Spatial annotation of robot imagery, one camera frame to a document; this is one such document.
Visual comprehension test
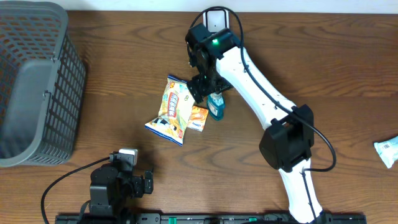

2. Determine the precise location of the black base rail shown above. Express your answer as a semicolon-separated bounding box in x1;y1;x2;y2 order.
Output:
55;212;368;224

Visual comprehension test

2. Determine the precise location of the white barcode scanner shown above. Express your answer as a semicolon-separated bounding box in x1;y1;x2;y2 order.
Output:
203;9;229;34

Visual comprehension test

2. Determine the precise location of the yellow snack bag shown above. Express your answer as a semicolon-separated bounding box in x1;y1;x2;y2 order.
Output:
145;75;195;146

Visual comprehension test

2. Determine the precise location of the small orange candy box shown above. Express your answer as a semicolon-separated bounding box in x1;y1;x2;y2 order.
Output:
187;106;208;132

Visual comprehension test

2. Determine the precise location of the teal mouthwash bottle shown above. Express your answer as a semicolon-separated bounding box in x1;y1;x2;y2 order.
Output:
206;93;225;121

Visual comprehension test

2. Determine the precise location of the grey plastic mesh basket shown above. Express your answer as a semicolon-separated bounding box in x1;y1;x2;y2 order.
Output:
1;1;86;167

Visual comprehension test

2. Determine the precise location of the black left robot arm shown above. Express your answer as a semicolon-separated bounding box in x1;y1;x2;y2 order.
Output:
77;149;154;223

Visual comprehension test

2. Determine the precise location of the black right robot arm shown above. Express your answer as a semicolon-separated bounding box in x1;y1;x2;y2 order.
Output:
185;24;322;223

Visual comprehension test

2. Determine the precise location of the pale green wipes pack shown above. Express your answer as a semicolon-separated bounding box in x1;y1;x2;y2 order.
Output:
374;137;398;169

